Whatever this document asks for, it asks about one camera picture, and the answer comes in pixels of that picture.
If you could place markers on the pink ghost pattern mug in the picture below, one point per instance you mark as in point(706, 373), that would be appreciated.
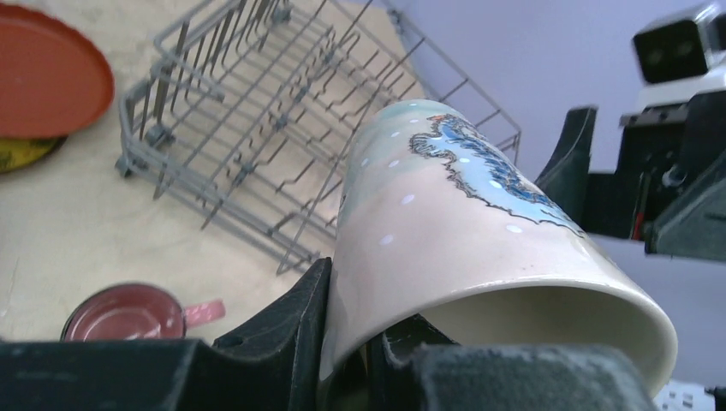
point(129, 311)

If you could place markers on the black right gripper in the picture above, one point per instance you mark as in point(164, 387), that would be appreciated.
point(656, 193)

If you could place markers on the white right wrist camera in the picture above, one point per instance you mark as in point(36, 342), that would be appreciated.
point(681, 55)

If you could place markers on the tall cream seahorse cup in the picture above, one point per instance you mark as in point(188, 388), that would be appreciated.
point(435, 220)

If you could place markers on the yellow plate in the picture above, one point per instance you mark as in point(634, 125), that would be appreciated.
point(19, 154)

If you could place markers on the grey wire dish rack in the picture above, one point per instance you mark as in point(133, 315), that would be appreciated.
point(248, 114)

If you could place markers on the orange fluted plate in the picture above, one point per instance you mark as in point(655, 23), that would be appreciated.
point(54, 80)

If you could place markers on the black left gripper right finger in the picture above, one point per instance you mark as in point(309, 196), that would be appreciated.
point(413, 366)

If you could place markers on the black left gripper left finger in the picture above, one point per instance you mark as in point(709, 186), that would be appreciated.
point(268, 363)

